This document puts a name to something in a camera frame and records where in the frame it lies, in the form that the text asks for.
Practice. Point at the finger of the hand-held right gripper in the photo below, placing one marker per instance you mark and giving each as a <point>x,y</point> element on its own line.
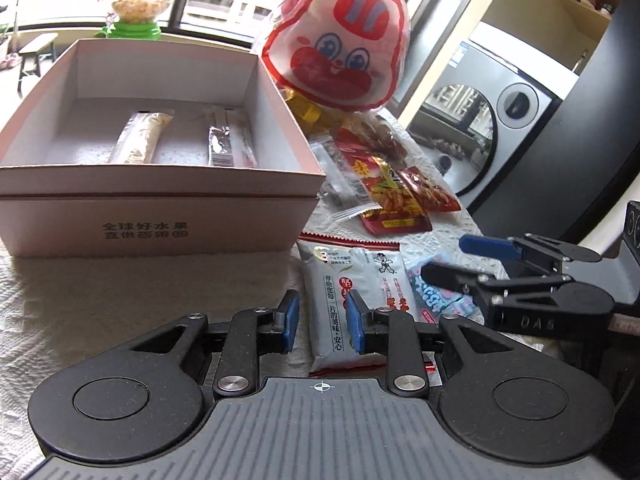
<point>450,277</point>
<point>487,245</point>

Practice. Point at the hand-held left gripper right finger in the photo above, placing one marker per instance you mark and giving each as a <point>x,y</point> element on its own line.
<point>356,322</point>

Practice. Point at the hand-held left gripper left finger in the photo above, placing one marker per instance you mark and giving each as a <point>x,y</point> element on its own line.
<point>290,322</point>

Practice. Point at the blue pink candy packet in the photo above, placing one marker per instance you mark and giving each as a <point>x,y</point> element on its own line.
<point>440,300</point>

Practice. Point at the white grey cracker packet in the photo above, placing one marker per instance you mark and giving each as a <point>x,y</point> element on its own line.
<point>335,280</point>

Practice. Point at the pink cardboard box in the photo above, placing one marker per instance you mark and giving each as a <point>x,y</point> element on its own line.
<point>150,220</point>

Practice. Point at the bag of brown snacks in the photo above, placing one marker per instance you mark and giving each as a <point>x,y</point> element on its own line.
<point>382,135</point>

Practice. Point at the small red snack packet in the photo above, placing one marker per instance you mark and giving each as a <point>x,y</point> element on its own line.
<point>432,192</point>

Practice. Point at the red yellow snack packet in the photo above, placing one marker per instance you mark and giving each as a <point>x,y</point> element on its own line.
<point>390,195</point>

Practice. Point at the clear wrapped snack packet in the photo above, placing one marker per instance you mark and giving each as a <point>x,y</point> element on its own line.
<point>340,180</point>

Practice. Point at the white washing machine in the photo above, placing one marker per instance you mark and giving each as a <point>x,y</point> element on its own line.
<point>515,100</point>

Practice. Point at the silver snack bar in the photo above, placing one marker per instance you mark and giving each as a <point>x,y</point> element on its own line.
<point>221,140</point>

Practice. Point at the beige snack bar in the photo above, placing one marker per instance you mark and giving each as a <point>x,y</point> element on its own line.
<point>140,137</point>

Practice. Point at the rabbit face snack bag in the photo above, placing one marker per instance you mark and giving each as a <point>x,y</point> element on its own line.
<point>340,45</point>

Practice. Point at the green candy dispenser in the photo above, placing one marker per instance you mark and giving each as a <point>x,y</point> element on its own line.
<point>132,27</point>

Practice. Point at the wooden bench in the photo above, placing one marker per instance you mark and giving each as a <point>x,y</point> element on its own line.
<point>37,47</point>

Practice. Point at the pink slipper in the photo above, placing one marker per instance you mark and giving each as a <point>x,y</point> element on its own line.
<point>7,62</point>

